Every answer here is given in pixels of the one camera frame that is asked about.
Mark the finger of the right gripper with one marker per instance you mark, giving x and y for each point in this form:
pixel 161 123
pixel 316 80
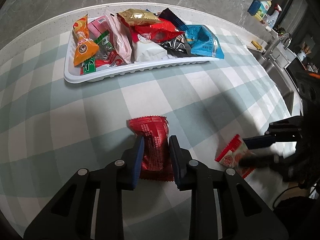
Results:
pixel 276 132
pixel 272 161

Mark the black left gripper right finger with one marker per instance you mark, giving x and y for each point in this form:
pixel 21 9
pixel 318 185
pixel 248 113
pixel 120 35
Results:
pixel 223 205

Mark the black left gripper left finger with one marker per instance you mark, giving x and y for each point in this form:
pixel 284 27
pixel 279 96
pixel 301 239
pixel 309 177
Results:
pixel 89 205

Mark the white red small packet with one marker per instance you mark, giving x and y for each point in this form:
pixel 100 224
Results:
pixel 233 153

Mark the dark red snack packet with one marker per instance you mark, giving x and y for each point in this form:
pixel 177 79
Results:
pixel 156 162

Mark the black snack packet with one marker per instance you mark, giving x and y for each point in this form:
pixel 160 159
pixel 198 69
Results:
pixel 178 47

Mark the white red noodle bag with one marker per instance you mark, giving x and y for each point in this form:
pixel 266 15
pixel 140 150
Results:
pixel 149 51

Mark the pink snack packet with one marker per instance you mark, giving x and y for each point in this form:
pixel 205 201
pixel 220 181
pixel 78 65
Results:
pixel 99 26

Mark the stainless sink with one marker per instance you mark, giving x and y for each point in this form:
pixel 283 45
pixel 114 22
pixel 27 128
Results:
pixel 282 80

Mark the chrome faucet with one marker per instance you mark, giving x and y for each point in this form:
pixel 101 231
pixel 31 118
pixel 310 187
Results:
pixel 285 39

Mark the yellow sponge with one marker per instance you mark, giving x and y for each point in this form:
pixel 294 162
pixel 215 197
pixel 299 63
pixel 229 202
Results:
pixel 257 45

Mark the checkered tablecloth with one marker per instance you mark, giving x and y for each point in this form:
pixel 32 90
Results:
pixel 51 128

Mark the white spray bottle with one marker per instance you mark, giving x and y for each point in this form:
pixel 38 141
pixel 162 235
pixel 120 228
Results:
pixel 273 18

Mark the blue snack packet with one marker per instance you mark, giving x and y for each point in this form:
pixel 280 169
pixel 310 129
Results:
pixel 203 42

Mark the blue sponge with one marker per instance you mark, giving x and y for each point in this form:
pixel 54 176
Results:
pixel 254 7

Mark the green red snack packet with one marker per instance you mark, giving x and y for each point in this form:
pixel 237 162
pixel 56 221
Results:
pixel 105 57

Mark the orange green snack packet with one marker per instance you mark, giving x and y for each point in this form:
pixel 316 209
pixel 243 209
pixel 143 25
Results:
pixel 85 46

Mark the white plastic tray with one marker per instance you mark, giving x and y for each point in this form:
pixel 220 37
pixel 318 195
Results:
pixel 72 73

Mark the light pink snack bag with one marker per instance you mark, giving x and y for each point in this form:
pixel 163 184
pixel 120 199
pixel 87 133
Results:
pixel 120 40

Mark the gold snack packet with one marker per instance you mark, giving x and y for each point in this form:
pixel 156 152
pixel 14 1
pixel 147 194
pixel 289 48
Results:
pixel 133 17

